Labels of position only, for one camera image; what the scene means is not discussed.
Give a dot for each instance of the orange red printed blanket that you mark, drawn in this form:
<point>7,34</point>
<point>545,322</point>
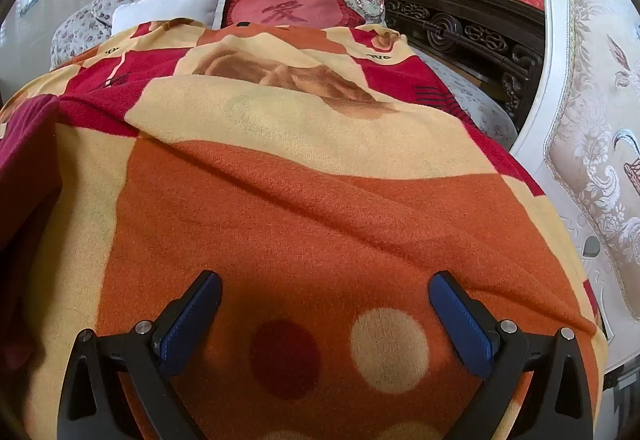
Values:
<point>300,200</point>

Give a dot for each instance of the red heart-shaped cushion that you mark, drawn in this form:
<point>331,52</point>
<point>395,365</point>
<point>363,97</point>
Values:
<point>295,8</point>

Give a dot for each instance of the dark carved wooden headboard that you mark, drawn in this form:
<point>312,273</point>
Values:
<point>450,15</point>

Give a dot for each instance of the white pillow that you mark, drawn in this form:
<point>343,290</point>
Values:
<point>170,5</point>

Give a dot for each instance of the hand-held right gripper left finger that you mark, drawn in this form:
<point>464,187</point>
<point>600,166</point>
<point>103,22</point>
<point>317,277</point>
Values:
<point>192,320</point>

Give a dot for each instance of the white upholstered floral sofa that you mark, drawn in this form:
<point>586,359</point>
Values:
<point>590,120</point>

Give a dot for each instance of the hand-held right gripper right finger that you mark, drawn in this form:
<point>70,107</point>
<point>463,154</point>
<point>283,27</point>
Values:
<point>460,320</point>

